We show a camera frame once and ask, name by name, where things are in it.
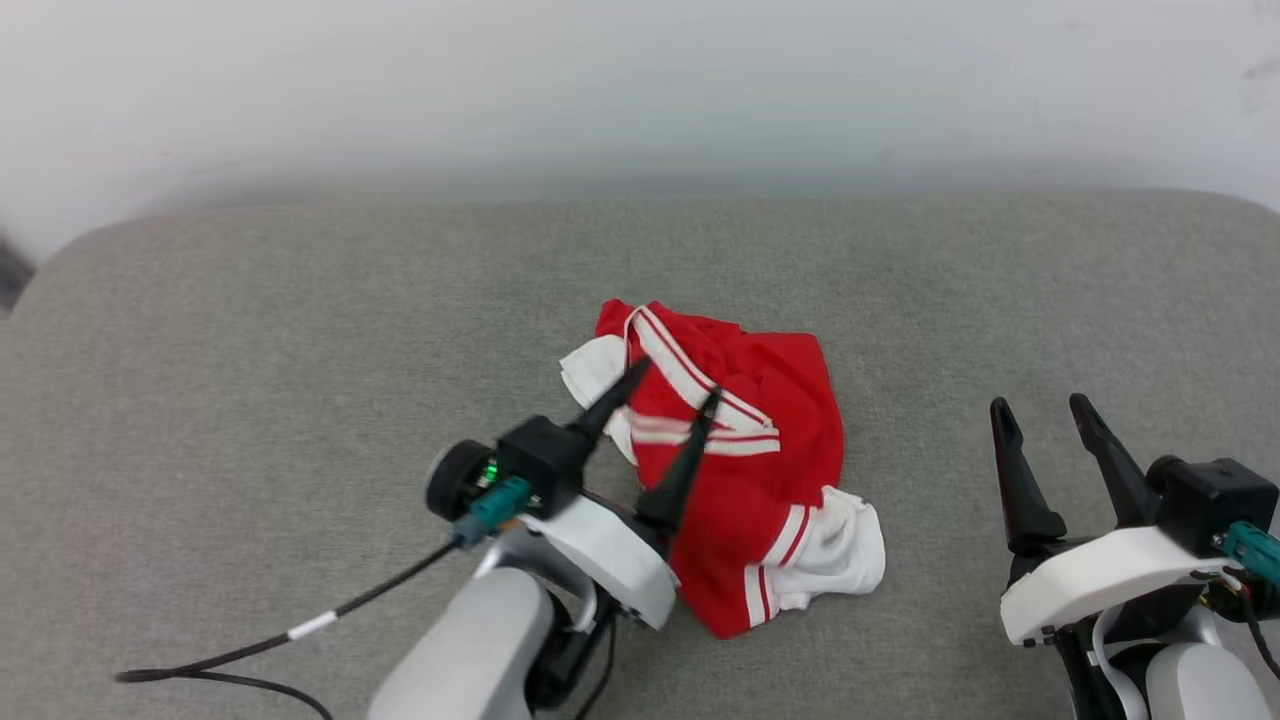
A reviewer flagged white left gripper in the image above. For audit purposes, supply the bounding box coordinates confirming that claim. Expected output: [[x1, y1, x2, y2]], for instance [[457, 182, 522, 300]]
[[518, 357, 724, 633]]

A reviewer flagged teal right camera connector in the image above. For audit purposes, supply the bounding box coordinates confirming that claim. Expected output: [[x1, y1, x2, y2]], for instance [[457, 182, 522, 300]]
[[1220, 520, 1280, 587]]

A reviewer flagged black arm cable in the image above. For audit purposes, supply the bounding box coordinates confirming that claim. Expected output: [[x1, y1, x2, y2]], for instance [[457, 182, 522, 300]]
[[114, 538, 471, 720], [1192, 568, 1280, 683]]

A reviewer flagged teal camera connector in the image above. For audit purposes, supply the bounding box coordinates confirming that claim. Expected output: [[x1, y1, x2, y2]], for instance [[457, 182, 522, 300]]
[[452, 477, 533, 549], [1220, 520, 1280, 587]]

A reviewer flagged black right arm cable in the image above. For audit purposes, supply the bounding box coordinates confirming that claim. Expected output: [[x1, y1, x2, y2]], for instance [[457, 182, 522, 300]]
[[1192, 568, 1280, 683]]

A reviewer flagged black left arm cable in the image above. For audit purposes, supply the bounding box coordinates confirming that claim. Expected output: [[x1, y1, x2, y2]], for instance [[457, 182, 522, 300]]
[[114, 538, 471, 720]]

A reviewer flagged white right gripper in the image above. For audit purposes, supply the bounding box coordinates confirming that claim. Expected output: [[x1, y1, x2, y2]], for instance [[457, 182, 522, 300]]
[[989, 392, 1233, 647]]

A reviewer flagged teal left camera connector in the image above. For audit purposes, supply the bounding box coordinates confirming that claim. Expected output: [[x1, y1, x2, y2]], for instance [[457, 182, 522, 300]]
[[452, 477, 533, 549]]

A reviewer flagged red white basketball jersey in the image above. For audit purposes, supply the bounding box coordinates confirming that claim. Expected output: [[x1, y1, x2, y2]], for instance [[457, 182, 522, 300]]
[[558, 298, 887, 641]]

